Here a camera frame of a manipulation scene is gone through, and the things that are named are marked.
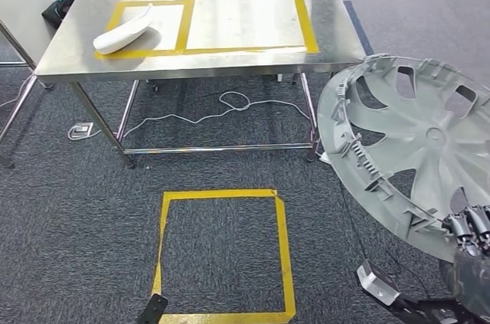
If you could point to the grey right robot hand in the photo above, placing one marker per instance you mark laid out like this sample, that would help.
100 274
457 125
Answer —
473 281

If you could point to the silver plastic wheel hubcap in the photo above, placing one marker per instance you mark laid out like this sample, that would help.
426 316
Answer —
433 134

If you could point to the stainless steel workbench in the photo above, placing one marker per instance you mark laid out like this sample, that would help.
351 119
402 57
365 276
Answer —
333 17

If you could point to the white curved plastic part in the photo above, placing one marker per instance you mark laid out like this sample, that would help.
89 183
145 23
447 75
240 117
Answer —
118 37

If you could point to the yellow floor tape square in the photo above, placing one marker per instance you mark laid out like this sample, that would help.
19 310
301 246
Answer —
281 261

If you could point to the yellow tape rectangles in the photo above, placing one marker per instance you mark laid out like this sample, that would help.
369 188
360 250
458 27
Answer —
187 17

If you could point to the silver floor socket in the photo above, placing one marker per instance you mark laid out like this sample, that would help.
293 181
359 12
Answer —
80 130

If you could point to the black bag with teal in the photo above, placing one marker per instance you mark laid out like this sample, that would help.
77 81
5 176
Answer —
57 9

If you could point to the white desk with steel legs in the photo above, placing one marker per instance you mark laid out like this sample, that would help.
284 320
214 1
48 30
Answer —
19 7

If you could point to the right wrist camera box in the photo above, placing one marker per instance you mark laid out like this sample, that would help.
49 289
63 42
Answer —
377 283

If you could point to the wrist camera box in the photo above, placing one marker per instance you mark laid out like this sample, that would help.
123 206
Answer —
377 283
153 310

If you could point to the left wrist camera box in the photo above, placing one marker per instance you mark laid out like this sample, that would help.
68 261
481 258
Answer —
153 310

